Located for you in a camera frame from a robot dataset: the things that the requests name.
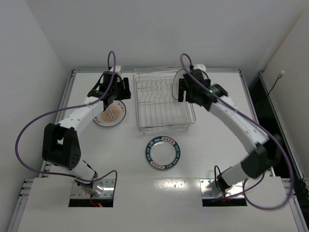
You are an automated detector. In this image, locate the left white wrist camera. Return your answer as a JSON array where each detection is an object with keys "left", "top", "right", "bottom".
[{"left": 115, "top": 65, "right": 123, "bottom": 76}]

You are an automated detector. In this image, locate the white plate with emblem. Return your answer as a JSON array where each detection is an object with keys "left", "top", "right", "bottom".
[{"left": 171, "top": 69, "right": 194, "bottom": 102}]

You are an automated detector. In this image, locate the dark green rimmed plate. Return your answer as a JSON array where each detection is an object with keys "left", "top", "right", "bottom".
[{"left": 145, "top": 136, "right": 181, "bottom": 171}]

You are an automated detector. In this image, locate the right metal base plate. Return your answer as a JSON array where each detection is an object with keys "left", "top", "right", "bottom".
[{"left": 199, "top": 178, "right": 244, "bottom": 200}]

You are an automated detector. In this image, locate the metal wire dish rack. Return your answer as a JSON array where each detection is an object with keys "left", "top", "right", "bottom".
[{"left": 133, "top": 68, "right": 196, "bottom": 134}]

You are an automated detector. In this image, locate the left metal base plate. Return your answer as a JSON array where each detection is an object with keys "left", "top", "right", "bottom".
[{"left": 70, "top": 179, "right": 116, "bottom": 200}]

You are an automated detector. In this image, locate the orange sunburst plate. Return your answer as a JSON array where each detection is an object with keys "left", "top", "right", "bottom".
[{"left": 93, "top": 101, "right": 126, "bottom": 128}]

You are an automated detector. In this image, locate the black cable with white plug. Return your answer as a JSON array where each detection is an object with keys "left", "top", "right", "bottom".
[{"left": 267, "top": 70, "right": 285, "bottom": 97}]

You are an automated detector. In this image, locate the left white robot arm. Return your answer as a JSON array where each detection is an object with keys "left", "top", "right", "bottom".
[{"left": 42, "top": 66, "right": 131, "bottom": 195}]

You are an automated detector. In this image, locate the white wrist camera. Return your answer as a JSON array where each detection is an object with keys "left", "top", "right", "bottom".
[
  {"left": 194, "top": 64, "right": 206, "bottom": 72},
  {"left": 115, "top": 65, "right": 123, "bottom": 76}
]

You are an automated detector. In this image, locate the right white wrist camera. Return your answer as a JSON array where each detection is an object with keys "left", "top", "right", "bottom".
[{"left": 194, "top": 64, "right": 206, "bottom": 72}]

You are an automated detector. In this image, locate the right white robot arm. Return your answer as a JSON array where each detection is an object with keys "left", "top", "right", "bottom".
[{"left": 175, "top": 69, "right": 281, "bottom": 193}]

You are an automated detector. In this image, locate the metal base plate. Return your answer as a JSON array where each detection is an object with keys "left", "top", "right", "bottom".
[
  {"left": 70, "top": 179, "right": 116, "bottom": 200},
  {"left": 199, "top": 178, "right": 244, "bottom": 200}
]

